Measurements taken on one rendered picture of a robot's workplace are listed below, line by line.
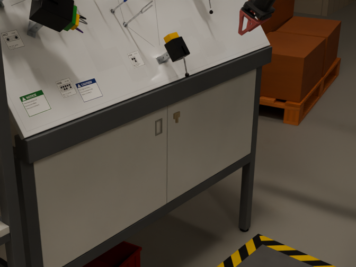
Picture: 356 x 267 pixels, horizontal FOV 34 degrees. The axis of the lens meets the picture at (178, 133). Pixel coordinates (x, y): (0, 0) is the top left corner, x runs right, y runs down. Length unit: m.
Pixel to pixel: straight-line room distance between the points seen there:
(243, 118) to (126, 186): 0.68
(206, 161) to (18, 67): 0.91
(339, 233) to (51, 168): 1.54
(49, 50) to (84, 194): 0.44
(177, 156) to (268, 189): 1.08
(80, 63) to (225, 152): 0.85
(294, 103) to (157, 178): 1.97
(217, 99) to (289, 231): 0.84
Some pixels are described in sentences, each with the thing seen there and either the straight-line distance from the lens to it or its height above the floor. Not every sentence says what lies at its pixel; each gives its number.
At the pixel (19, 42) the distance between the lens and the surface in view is 1.61.
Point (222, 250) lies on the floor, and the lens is 2.57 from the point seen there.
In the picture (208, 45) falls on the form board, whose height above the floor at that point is 0.93.
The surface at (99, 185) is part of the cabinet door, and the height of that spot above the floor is 0.61.
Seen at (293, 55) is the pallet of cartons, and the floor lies 0.45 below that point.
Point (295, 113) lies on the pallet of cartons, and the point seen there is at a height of 0.08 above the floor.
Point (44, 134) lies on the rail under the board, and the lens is 1.53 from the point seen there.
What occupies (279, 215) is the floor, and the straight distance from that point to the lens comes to 2.84.
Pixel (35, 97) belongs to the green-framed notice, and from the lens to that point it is 1.56.
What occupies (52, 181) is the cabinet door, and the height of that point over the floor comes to 0.70.
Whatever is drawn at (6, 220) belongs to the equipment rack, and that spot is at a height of 0.67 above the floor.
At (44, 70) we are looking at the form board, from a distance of 1.61.
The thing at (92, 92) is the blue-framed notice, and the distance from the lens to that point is 1.67.
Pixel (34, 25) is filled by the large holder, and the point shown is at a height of 1.11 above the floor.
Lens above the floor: 1.48
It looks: 24 degrees down
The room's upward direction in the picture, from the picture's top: 1 degrees clockwise
